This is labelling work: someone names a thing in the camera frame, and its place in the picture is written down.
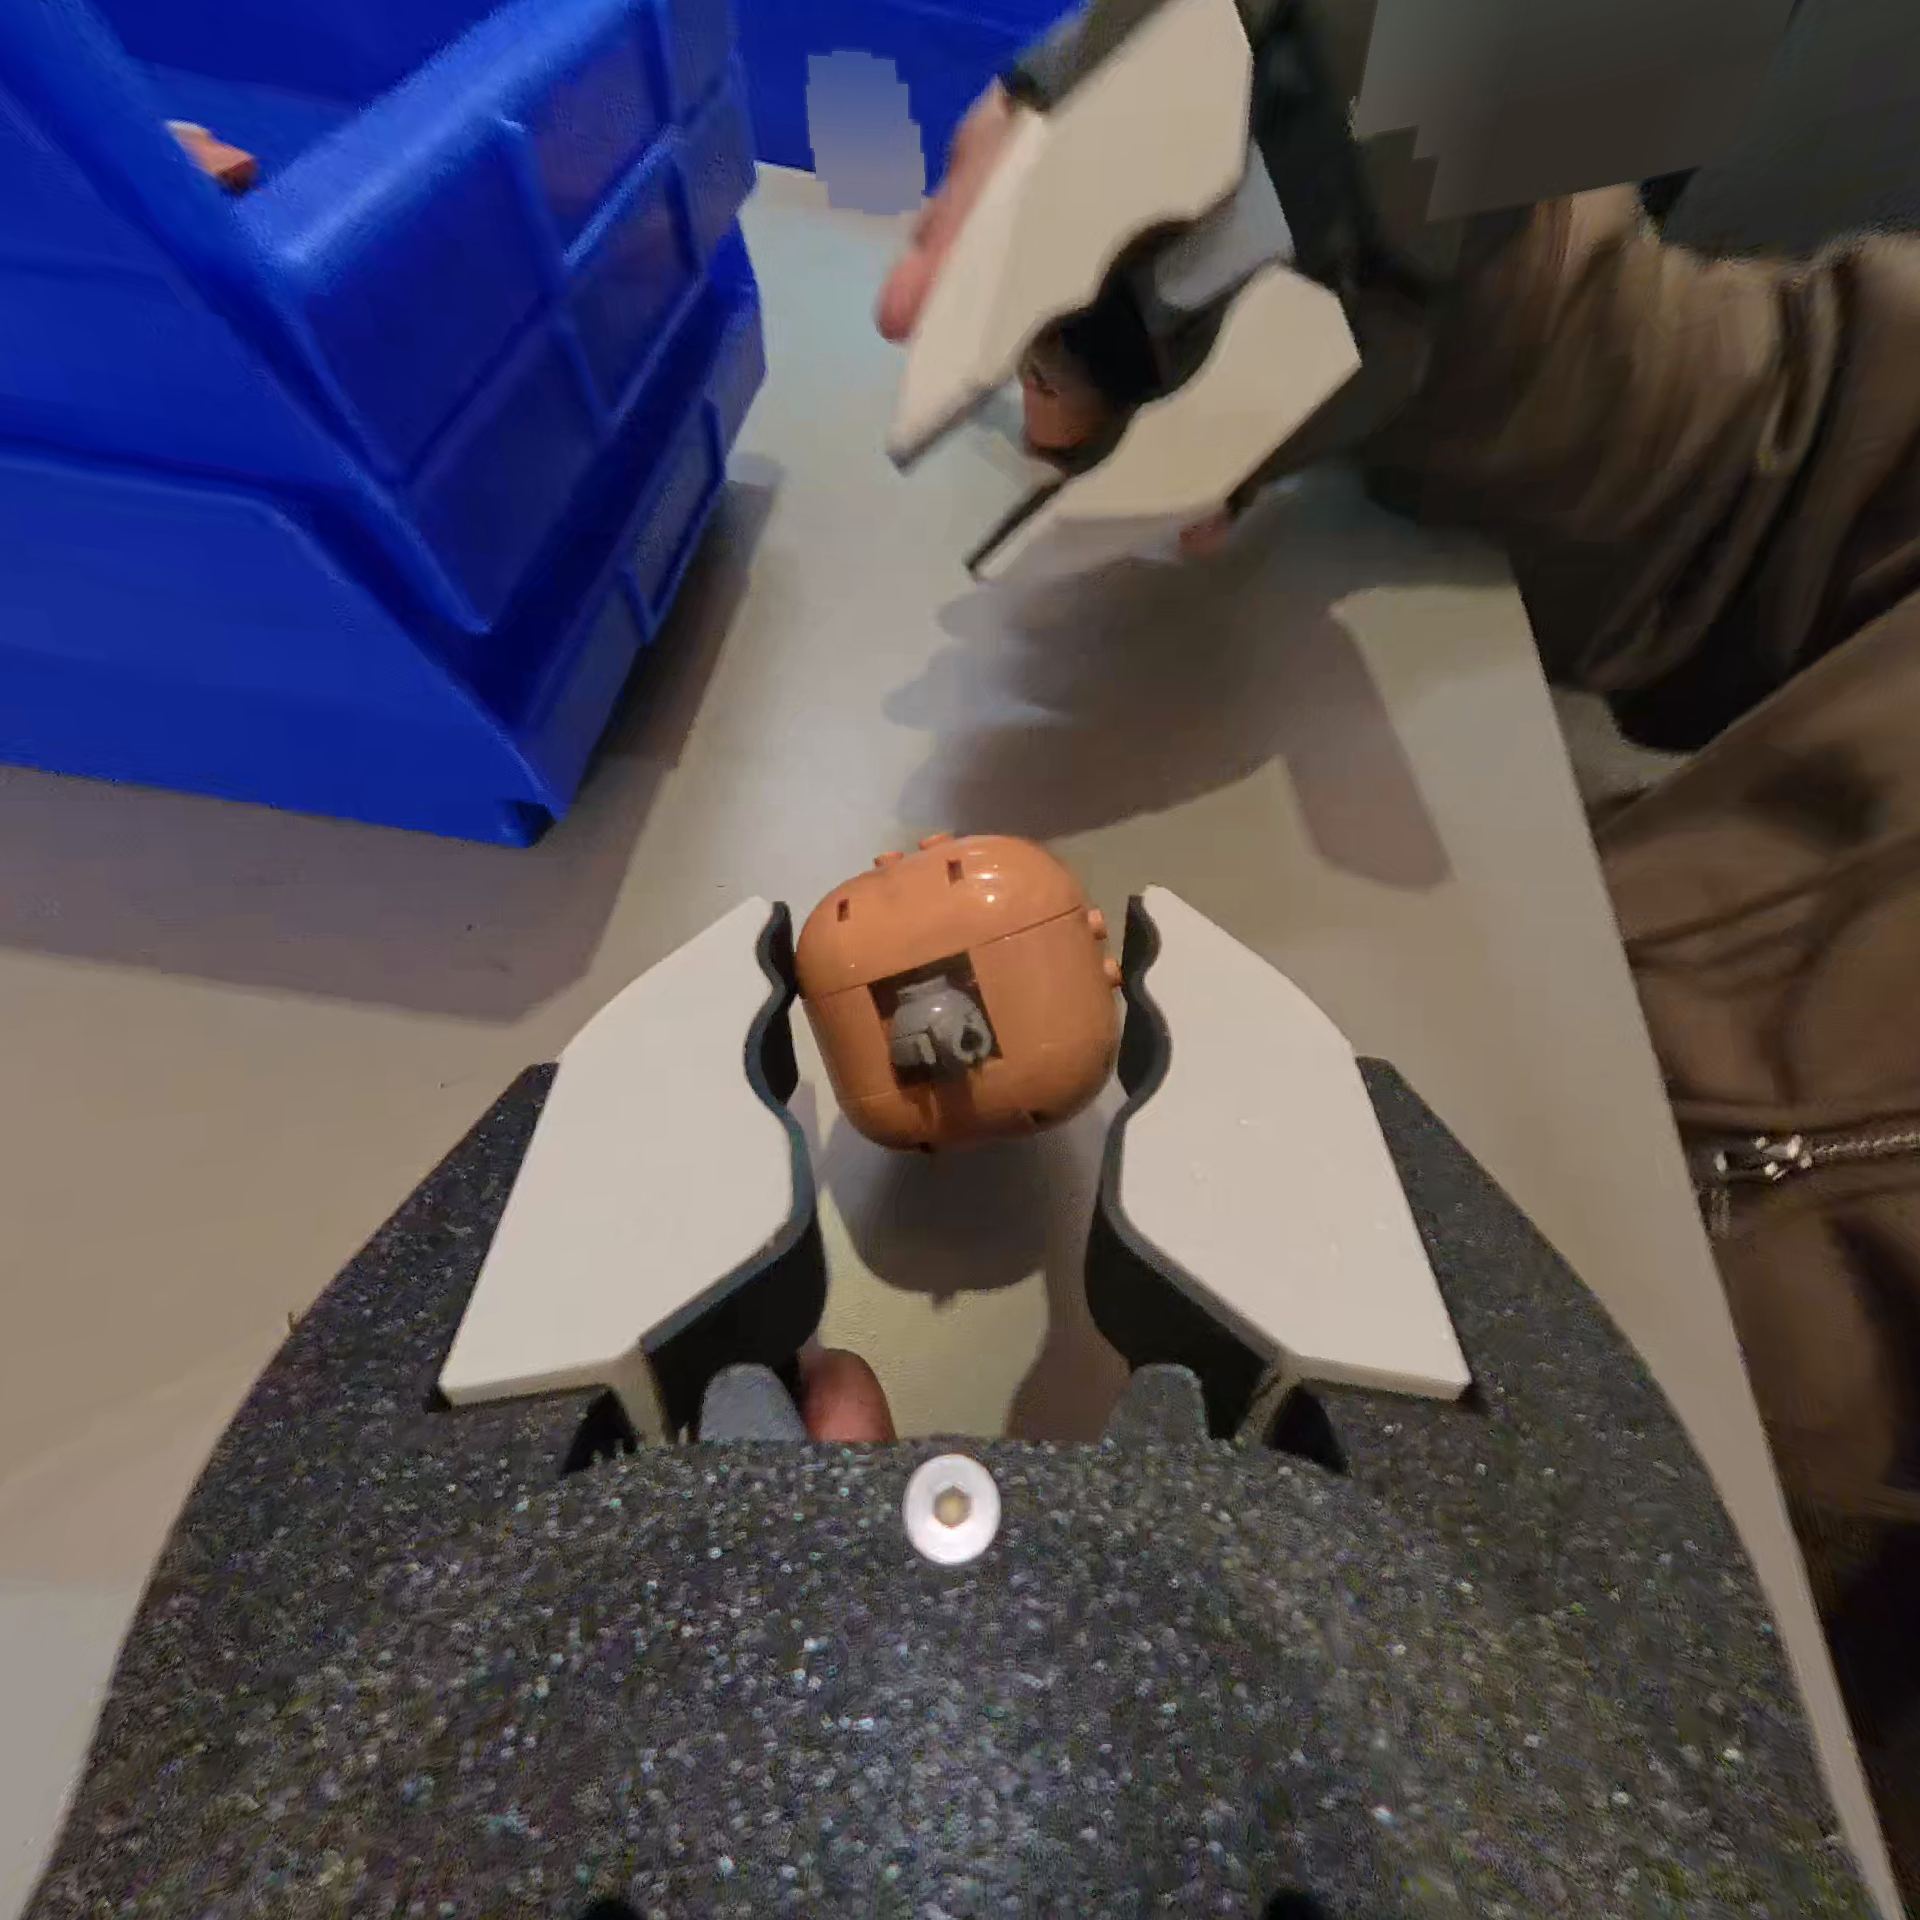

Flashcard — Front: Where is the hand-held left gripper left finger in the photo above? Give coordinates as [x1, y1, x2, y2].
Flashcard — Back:
[437, 894, 823, 1439]

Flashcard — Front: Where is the person's left hand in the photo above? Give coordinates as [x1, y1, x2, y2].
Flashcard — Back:
[804, 1346, 902, 1439]

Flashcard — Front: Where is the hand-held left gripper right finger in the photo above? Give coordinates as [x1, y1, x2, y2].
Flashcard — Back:
[1083, 890, 1471, 1401]

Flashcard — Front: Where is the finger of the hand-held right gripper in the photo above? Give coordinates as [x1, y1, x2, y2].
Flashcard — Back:
[963, 262, 1365, 589]
[888, 0, 1260, 469]

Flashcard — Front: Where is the blue plastic bin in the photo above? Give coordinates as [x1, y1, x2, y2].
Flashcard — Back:
[0, 0, 772, 845]

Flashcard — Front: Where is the person's right forearm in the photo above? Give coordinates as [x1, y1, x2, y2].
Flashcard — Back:
[1348, 174, 1920, 706]

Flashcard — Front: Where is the orange and tan toy segment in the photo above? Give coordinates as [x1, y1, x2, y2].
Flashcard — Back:
[794, 832, 1129, 1153]

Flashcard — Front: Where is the blue storage bin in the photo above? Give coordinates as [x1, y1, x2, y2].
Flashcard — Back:
[731, 0, 1086, 171]

